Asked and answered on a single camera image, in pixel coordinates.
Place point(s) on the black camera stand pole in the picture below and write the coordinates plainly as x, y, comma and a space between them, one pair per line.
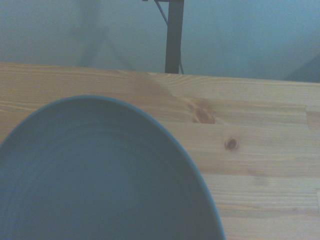
174, 37

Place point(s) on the dark green round plate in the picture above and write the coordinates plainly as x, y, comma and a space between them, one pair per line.
100, 175

